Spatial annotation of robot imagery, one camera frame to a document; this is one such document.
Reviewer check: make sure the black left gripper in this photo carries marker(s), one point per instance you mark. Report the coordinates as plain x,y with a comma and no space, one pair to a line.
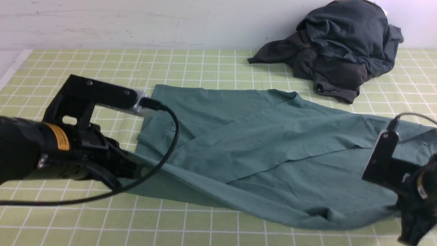
102,157

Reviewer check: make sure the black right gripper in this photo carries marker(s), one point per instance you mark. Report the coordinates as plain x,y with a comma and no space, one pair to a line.
418,217

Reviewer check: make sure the green long-sleeve top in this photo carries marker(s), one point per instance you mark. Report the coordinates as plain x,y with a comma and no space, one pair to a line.
273,155

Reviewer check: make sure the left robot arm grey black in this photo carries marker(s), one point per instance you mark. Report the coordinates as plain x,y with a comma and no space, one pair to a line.
33,150

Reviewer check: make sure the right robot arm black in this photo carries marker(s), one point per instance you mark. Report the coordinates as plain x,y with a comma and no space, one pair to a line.
424,181

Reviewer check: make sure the green checkered tablecloth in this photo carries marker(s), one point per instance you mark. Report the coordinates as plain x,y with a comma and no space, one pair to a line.
29,79

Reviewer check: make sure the dark grey clothes pile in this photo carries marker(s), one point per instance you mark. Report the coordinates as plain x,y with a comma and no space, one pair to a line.
339,46

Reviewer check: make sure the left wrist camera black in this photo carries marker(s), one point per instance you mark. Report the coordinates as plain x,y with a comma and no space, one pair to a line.
79,95

